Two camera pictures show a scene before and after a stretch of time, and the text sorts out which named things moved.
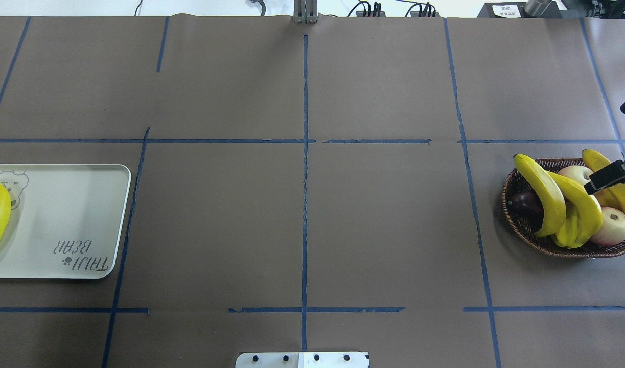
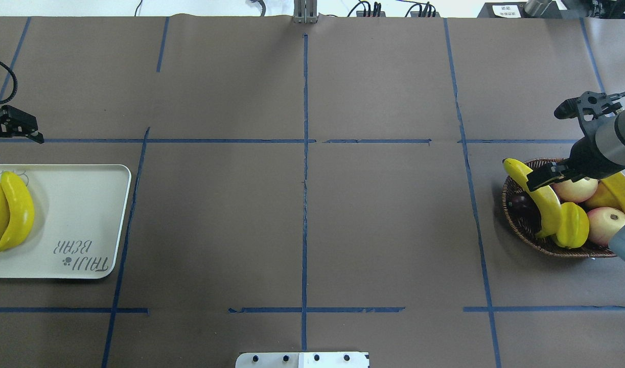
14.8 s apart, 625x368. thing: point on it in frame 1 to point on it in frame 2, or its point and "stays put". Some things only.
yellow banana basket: x=591 y=210 to x=21 y=213
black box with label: x=517 y=9 stays put
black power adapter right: x=429 y=11 stays put
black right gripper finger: x=621 y=172 to x=546 y=174
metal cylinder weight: x=536 y=7 stays put
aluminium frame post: x=305 y=11 stays put
